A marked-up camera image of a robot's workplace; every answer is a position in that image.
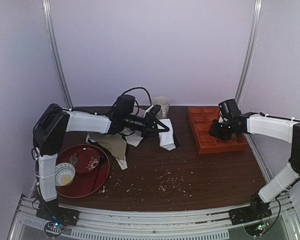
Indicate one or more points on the round red tray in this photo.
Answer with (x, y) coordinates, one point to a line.
(84, 184)

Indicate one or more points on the olive green underwear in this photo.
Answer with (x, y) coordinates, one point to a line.
(111, 143)

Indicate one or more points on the white black boxer briefs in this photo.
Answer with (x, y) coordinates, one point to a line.
(166, 139)

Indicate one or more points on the left aluminium frame post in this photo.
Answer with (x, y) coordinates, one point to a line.
(47, 12)

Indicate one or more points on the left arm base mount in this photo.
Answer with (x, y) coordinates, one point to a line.
(51, 211)

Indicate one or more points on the aluminium front rail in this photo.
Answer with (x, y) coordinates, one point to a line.
(207, 224)

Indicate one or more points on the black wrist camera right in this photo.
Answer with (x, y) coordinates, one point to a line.
(229, 109)

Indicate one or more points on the orange compartment tray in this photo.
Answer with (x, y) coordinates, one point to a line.
(200, 120)

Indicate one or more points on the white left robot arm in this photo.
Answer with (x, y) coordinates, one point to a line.
(49, 132)

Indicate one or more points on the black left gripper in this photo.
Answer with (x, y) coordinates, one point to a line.
(151, 124)

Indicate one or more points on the red floral bowl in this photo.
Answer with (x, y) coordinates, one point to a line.
(85, 160)

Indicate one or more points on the aluminium frame post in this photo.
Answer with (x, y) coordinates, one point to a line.
(47, 12)
(250, 51)

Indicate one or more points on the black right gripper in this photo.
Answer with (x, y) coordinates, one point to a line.
(217, 130)

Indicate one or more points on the white ceramic mug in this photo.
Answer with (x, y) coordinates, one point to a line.
(164, 103)

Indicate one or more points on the blue white patterned bowl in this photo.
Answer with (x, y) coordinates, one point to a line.
(64, 174)

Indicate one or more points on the right aluminium frame post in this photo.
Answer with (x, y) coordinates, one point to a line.
(250, 51)

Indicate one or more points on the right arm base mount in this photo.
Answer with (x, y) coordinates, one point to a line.
(254, 212)

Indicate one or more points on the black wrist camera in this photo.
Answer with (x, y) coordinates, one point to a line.
(229, 109)
(124, 104)

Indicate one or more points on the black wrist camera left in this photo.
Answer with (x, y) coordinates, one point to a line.
(124, 104)

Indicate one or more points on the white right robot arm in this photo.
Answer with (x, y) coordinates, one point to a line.
(285, 129)

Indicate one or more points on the pink white underwear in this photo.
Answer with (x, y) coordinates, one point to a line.
(135, 138)

